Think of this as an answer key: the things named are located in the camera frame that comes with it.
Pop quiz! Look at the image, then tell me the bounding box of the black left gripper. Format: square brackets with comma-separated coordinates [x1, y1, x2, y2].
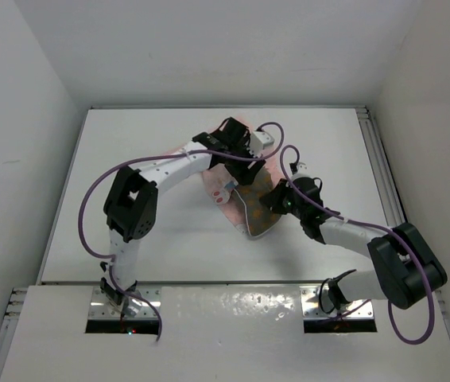
[223, 137, 263, 184]

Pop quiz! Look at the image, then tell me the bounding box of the pink bunny print pillowcase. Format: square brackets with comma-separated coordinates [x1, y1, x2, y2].
[165, 117, 285, 236]

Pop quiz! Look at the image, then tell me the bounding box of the grey pillow with orange flowers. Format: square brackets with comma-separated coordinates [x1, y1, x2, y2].
[234, 170, 281, 239]

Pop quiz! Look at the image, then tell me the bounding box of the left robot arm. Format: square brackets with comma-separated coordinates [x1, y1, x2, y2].
[100, 118, 274, 308]

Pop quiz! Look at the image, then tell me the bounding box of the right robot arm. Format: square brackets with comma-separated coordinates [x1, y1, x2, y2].
[260, 176, 448, 314]

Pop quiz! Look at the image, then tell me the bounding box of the white front cover panel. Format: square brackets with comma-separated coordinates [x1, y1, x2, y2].
[1, 286, 450, 381]

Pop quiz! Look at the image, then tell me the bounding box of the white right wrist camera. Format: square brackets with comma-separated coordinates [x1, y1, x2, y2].
[289, 162, 309, 181]

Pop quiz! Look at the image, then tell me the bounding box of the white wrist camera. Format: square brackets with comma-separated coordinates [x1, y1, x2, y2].
[289, 162, 309, 181]
[249, 131, 275, 156]

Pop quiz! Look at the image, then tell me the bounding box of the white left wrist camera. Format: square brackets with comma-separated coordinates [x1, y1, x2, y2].
[249, 131, 275, 156]

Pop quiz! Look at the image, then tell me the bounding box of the aluminium frame rail right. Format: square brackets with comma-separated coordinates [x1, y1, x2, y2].
[355, 107, 406, 226]

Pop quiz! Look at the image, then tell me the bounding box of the aluminium frame rail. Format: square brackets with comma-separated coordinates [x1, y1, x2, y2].
[0, 287, 28, 378]
[355, 107, 406, 226]

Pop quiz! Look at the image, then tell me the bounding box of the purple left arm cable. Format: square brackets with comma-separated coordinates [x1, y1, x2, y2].
[77, 122, 288, 343]

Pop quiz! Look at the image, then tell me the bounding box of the aluminium frame rail left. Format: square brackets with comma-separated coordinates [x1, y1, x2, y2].
[0, 287, 28, 378]

